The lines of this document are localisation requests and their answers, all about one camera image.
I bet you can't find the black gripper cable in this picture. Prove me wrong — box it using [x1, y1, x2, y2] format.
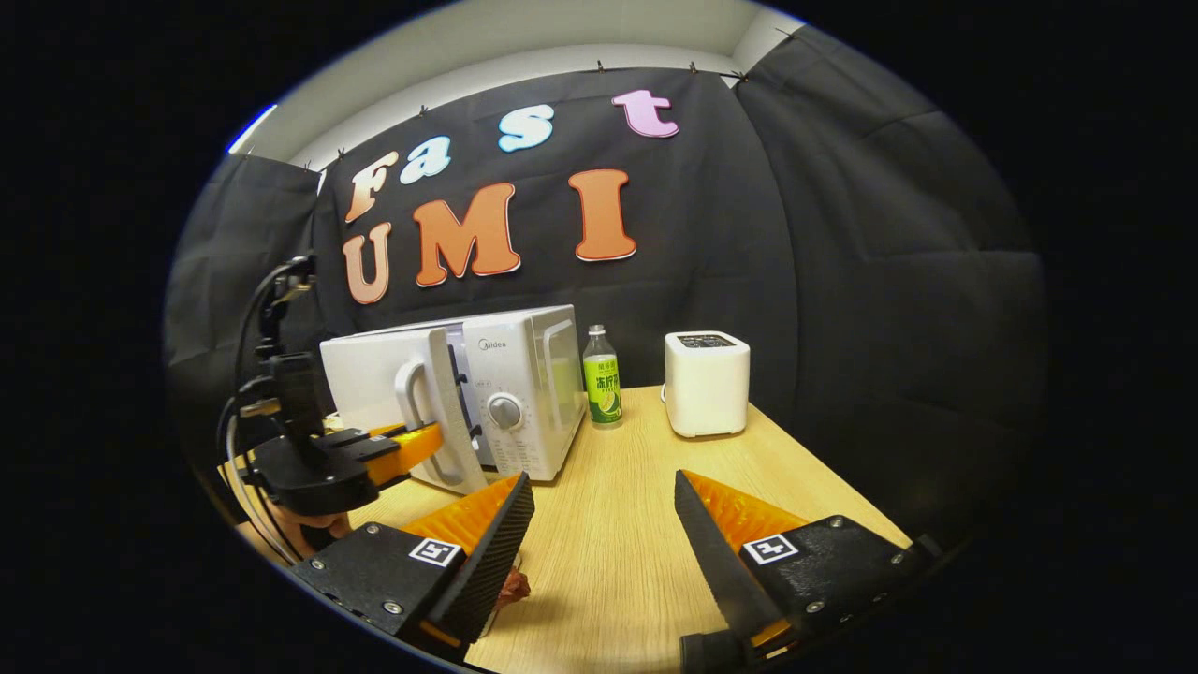
[217, 265, 286, 563]

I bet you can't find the black backdrop cloth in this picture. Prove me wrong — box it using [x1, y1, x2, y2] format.
[164, 26, 1047, 563]

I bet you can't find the green label drink bottle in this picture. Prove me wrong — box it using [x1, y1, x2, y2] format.
[582, 325, 624, 430]

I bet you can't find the white toaster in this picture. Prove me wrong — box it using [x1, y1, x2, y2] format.
[664, 330, 752, 439]

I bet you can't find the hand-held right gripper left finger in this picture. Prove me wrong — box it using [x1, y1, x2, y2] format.
[288, 471, 537, 664]

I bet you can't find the red food piece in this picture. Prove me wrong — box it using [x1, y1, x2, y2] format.
[494, 562, 533, 611]

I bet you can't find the white microwave oven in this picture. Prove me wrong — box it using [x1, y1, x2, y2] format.
[320, 304, 588, 497]

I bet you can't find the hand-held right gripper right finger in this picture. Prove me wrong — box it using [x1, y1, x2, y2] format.
[672, 469, 944, 656]

